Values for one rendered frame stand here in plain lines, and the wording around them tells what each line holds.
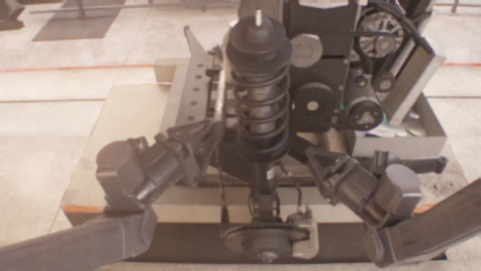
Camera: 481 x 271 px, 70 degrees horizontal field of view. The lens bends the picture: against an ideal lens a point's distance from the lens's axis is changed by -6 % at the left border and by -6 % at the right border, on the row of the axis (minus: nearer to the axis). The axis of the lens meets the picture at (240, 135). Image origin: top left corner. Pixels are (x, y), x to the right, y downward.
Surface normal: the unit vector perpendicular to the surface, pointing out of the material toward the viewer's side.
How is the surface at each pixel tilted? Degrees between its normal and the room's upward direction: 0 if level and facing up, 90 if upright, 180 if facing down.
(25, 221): 0
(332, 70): 90
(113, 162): 9
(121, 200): 91
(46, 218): 0
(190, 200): 0
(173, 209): 90
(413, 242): 70
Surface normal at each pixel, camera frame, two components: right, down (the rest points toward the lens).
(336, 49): -0.02, 0.69
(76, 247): 0.97, -0.13
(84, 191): -0.03, -0.72
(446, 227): -0.98, 0.01
